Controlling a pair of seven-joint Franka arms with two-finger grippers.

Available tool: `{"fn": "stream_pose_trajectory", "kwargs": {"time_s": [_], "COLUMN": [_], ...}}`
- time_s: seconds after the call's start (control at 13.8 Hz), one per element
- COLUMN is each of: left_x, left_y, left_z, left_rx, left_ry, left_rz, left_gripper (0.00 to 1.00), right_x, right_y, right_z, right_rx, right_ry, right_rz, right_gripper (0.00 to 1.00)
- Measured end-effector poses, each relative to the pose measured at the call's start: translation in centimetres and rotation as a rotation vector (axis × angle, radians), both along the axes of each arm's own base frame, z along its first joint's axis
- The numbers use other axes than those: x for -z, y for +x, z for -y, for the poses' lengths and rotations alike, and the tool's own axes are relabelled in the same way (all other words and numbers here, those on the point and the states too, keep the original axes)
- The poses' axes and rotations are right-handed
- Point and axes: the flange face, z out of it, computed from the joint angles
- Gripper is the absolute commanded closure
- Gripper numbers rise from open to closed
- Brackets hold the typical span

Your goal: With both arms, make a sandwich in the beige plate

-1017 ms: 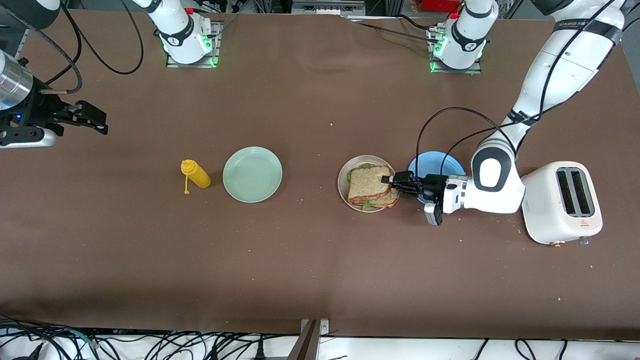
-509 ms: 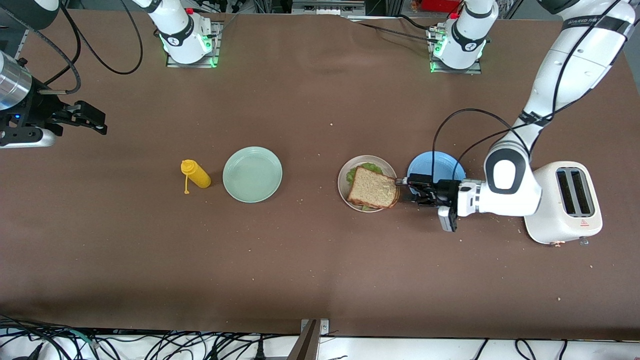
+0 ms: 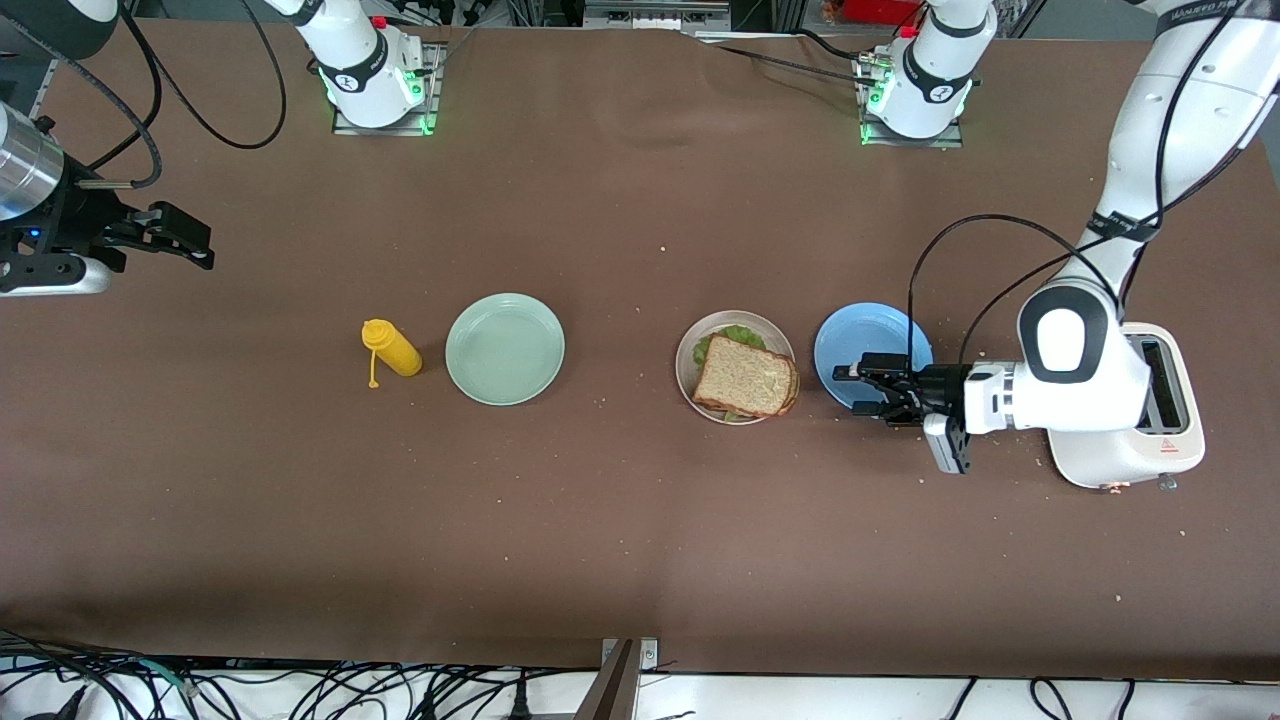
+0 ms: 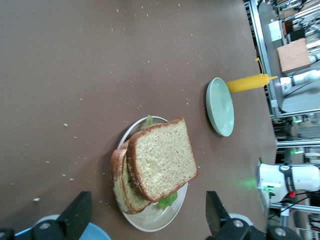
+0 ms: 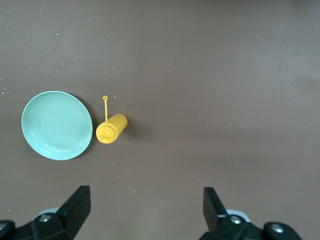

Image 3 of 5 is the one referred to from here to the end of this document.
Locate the yellow squeeze sauce bottle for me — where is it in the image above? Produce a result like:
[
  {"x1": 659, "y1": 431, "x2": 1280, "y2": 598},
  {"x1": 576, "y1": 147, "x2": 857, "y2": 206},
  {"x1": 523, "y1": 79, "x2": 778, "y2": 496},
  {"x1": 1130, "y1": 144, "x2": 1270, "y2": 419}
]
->
[{"x1": 361, "y1": 318, "x2": 424, "y2": 390}]

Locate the black table cable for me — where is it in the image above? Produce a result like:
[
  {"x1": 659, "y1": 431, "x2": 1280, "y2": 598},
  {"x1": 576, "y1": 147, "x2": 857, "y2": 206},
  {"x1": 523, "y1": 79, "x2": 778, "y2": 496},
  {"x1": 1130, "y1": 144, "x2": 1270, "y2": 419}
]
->
[
  {"x1": 795, "y1": 25, "x2": 906, "y2": 63},
  {"x1": 690, "y1": 35, "x2": 881, "y2": 86}
]

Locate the white two-slot toaster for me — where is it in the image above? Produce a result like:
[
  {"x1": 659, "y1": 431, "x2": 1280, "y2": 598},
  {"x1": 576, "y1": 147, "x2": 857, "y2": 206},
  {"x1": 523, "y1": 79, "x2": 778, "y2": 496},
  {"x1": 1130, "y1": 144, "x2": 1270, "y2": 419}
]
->
[{"x1": 1045, "y1": 321, "x2": 1207, "y2": 493}]

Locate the beige round plate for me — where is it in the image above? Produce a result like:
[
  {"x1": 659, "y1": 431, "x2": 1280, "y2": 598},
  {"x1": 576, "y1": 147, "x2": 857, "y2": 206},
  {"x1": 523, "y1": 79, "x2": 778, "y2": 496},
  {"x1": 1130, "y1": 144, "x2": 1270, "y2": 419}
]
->
[{"x1": 675, "y1": 310, "x2": 797, "y2": 426}]

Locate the teal floor cable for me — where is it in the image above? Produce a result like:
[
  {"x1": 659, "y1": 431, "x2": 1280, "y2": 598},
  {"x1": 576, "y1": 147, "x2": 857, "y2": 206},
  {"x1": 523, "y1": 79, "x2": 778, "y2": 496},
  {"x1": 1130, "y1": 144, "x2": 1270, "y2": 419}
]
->
[{"x1": 125, "y1": 658, "x2": 206, "y2": 698}]

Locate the dark grey metal beam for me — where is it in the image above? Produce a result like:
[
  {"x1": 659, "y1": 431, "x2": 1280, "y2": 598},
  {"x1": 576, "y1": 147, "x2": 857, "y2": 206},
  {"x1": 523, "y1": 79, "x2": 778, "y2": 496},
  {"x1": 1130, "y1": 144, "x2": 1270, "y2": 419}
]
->
[{"x1": 573, "y1": 640, "x2": 641, "y2": 720}]

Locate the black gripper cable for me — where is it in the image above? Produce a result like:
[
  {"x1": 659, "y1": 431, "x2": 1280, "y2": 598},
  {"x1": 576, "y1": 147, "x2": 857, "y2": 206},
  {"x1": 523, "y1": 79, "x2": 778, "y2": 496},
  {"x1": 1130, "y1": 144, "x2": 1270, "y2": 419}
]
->
[
  {"x1": 0, "y1": 0, "x2": 289, "y2": 191},
  {"x1": 905, "y1": 0, "x2": 1263, "y2": 369}
]

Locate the grey power strip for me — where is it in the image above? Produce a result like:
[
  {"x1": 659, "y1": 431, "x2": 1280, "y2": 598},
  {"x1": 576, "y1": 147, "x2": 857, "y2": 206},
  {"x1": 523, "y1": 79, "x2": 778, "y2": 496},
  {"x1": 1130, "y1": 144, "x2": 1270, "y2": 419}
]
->
[{"x1": 583, "y1": 0, "x2": 733, "y2": 33}]

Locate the green lettuce leaf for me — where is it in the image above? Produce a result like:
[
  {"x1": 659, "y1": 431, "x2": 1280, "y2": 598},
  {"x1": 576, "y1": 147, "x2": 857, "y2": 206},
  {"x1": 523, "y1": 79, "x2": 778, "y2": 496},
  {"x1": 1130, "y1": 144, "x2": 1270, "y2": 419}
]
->
[{"x1": 694, "y1": 324, "x2": 769, "y2": 423}]

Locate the red box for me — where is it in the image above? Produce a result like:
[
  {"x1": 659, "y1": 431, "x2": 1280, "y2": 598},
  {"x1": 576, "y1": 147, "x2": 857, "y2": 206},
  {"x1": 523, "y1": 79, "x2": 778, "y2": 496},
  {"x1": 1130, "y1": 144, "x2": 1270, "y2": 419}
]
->
[{"x1": 838, "y1": 0, "x2": 926, "y2": 26}]

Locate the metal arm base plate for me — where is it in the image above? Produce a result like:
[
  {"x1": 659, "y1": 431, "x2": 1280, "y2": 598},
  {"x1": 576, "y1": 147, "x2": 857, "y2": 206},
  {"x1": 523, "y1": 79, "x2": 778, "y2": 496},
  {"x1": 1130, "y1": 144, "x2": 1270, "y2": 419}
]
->
[
  {"x1": 858, "y1": 55, "x2": 966, "y2": 149},
  {"x1": 332, "y1": 40, "x2": 441, "y2": 136}
]

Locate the small metal table bracket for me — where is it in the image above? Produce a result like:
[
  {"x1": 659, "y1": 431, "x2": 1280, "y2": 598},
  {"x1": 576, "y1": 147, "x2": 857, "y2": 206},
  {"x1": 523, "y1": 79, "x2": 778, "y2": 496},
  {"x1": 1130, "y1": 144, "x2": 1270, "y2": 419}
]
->
[{"x1": 600, "y1": 637, "x2": 659, "y2": 673}]

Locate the blue round plate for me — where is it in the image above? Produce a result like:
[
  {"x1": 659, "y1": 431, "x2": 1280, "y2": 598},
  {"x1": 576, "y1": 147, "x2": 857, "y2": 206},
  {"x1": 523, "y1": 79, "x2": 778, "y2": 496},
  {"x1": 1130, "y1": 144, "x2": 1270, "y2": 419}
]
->
[{"x1": 813, "y1": 302, "x2": 935, "y2": 411}]

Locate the mint green round plate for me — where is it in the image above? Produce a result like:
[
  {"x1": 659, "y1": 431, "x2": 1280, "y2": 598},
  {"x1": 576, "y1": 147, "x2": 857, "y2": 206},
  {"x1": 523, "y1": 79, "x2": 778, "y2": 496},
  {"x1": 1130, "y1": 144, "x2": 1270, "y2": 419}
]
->
[{"x1": 445, "y1": 292, "x2": 566, "y2": 407}]

